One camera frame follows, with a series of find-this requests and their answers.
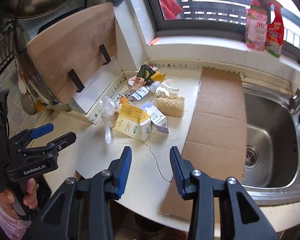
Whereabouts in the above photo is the clear plastic bag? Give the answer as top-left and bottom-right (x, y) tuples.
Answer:
(100, 96), (118, 144)

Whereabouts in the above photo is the yellow white carton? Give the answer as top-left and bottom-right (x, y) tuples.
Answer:
(114, 102), (152, 141)

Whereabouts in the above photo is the orange paper cake cup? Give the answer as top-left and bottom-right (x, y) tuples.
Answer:
(119, 96), (129, 103)

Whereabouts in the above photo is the clear plastic bottle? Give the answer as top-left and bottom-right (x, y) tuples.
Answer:
(128, 81), (161, 102)

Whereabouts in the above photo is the white purple carton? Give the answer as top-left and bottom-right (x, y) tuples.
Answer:
(141, 102), (169, 134)

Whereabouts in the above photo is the loofah sponge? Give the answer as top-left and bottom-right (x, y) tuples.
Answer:
(157, 96), (185, 118)

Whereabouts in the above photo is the yellow snack packet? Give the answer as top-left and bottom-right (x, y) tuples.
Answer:
(151, 71), (166, 83)

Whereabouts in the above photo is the white paper bag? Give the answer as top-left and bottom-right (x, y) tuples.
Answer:
(155, 79), (179, 98)

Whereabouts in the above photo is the person's left hand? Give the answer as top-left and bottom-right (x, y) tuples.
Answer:
(0, 178), (39, 219)

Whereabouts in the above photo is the white rice paddle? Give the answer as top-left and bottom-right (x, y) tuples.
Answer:
(17, 66), (27, 94)

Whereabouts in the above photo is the brown cardboard sheet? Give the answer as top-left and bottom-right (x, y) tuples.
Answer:
(160, 67), (248, 222)

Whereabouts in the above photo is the stainless steel sink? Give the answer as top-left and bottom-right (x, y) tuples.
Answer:
(242, 83), (300, 206)

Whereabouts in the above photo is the wooden cutting board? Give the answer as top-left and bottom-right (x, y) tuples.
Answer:
(26, 2), (116, 104)

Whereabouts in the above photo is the beige crumpled carton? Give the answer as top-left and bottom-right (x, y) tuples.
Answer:
(128, 76), (145, 93)

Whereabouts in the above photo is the dark green packet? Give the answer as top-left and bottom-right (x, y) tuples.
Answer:
(136, 64), (155, 82)

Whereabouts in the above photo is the chrome faucet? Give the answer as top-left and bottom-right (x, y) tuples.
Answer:
(289, 87), (300, 113)

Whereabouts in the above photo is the pink detergent refill pouch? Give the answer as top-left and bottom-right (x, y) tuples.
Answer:
(245, 0), (268, 51)

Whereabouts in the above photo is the red spray bottle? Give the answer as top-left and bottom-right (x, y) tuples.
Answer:
(265, 0), (284, 58)

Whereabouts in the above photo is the black utensil rail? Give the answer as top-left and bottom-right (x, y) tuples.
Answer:
(0, 20), (15, 75)

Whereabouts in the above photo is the black cable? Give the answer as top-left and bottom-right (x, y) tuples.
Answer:
(117, 139), (172, 183)

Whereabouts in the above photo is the window frame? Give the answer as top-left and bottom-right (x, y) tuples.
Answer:
(145, 0), (300, 64)

